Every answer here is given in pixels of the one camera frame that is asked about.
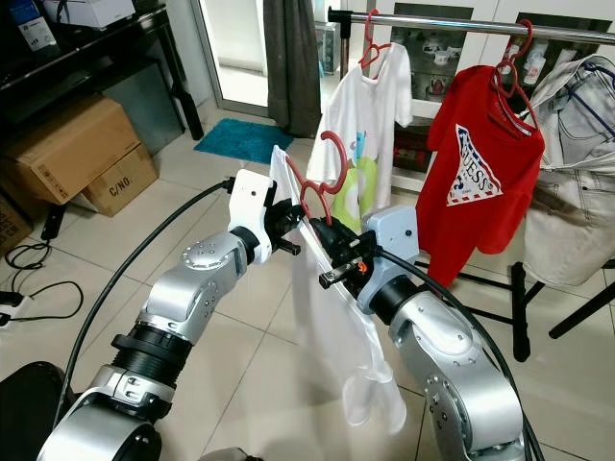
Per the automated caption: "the dark grey curtain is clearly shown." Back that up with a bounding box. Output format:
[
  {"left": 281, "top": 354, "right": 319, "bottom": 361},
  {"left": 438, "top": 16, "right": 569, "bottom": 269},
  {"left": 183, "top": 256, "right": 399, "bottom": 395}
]
[{"left": 261, "top": 0, "right": 324, "bottom": 139}]

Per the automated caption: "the plain white T-shirt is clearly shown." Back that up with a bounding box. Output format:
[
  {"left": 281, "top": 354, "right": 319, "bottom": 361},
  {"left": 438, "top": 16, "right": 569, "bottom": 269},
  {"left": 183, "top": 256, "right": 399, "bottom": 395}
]
[{"left": 268, "top": 145, "right": 408, "bottom": 436}]

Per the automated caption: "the light grey jacket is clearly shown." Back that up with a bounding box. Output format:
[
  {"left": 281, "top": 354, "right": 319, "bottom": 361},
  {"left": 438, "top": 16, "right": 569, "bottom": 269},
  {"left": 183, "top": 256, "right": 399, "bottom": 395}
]
[{"left": 523, "top": 54, "right": 615, "bottom": 288}]

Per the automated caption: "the black chair seat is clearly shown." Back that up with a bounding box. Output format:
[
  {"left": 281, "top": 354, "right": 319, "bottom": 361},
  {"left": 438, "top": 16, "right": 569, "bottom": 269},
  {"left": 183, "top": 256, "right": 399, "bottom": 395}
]
[{"left": 0, "top": 360, "right": 67, "bottom": 461}]

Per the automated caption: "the cardboard box with white label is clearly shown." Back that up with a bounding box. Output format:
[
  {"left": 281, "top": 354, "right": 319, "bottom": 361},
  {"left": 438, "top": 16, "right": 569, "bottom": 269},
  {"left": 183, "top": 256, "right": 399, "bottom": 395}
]
[{"left": 0, "top": 196, "right": 36, "bottom": 256}]

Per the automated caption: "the white T-shirt with green print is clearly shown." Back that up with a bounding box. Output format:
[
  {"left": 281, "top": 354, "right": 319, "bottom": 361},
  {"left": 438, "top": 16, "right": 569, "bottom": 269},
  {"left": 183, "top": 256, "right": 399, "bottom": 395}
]
[{"left": 321, "top": 41, "right": 415, "bottom": 233}]

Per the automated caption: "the white carton box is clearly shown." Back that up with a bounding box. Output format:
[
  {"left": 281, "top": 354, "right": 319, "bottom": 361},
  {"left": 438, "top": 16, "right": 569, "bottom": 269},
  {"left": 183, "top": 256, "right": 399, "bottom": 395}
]
[{"left": 39, "top": 0, "right": 136, "bottom": 31}]

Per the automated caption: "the black clothes rack chrome rail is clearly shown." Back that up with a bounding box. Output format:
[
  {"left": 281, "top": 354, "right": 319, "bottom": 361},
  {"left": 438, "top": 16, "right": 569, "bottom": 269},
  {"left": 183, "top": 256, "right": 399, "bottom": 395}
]
[{"left": 326, "top": 7, "right": 615, "bottom": 363}]

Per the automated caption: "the black floor cable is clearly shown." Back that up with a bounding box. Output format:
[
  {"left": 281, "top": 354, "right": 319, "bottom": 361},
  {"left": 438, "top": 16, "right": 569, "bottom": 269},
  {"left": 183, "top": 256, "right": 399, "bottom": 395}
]
[{"left": 0, "top": 286, "right": 64, "bottom": 325}]

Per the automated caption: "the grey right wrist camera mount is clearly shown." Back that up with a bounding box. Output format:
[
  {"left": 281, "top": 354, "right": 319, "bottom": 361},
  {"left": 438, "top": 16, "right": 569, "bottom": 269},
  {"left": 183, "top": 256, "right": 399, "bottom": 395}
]
[{"left": 356, "top": 204, "right": 422, "bottom": 314}]

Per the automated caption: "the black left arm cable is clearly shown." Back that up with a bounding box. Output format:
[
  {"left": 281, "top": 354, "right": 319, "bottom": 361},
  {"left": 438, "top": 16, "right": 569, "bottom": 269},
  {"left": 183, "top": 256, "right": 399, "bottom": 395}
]
[{"left": 56, "top": 177, "right": 237, "bottom": 425}]

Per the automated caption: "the small cardboard box C/NO print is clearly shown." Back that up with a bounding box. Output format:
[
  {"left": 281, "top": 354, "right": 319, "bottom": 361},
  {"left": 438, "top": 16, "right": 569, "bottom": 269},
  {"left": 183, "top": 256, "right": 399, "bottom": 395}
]
[{"left": 81, "top": 143, "right": 160, "bottom": 218}]

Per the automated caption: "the blue floor mat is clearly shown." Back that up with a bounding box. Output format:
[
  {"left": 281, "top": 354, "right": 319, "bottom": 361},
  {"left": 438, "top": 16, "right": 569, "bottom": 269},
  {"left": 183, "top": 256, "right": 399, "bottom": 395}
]
[{"left": 193, "top": 117, "right": 290, "bottom": 165}]

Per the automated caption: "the large brown cardboard box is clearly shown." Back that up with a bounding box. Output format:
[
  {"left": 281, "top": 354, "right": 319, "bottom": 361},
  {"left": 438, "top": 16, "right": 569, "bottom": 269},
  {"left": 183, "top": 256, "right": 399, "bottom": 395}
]
[{"left": 7, "top": 95, "right": 146, "bottom": 206}]

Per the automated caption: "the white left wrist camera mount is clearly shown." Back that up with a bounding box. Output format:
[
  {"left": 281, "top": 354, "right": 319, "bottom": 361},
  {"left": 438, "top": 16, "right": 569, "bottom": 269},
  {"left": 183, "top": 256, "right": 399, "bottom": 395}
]
[{"left": 228, "top": 169, "right": 276, "bottom": 241}]

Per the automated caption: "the blue and black box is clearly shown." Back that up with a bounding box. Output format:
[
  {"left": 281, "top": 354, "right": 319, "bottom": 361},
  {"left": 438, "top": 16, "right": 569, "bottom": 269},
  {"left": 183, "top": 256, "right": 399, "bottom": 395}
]
[{"left": 4, "top": 0, "right": 58, "bottom": 55}]

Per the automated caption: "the red Guess T-shirt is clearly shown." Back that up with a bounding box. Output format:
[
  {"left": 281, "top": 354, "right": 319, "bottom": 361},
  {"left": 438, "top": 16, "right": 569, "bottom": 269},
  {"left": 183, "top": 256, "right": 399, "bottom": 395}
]
[{"left": 427, "top": 63, "right": 546, "bottom": 288}]

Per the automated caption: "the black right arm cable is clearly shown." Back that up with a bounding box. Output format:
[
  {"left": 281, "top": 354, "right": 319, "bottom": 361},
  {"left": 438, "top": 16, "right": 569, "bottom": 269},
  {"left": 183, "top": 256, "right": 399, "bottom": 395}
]
[{"left": 378, "top": 246, "right": 546, "bottom": 461}]

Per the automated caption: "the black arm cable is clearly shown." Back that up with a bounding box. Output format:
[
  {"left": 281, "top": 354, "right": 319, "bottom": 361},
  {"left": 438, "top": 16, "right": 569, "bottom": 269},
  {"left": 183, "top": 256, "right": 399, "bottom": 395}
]
[
  {"left": 378, "top": 246, "right": 546, "bottom": 461},
  {"left": 56, "top": 177, "right": 237, "bottom": 425}
]

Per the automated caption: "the red plastic hanger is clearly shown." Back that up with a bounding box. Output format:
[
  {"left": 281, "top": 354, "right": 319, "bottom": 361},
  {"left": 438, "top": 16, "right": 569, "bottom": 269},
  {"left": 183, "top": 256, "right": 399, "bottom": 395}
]
[
  {"left": 357, "top": 9, "right": 397, "bottom": 74},
  {"left": 286, "top": 129, "right": 351, "bottom": 230},
  {"left": 488, "top": 18, "right": 541, "bottom": 133}
]

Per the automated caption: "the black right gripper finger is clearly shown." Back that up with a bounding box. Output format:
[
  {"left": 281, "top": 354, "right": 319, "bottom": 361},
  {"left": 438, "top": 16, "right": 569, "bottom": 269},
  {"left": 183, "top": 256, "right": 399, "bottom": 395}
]
[{"left": 307, "top": 217, "right": 349, "bottom": 253}]

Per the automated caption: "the black power adapter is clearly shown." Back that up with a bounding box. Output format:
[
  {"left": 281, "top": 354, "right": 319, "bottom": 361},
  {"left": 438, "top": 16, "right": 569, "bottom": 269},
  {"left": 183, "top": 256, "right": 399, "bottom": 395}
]
[{"left": 40, "top": 206, "right": 64, "bottom": 242}]

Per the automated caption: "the black desk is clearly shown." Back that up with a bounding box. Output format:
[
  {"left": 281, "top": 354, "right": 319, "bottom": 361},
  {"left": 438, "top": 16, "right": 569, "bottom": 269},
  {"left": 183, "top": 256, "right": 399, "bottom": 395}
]
[{"left": 0, "top": 7, "right": 206, "bottom": 147}]

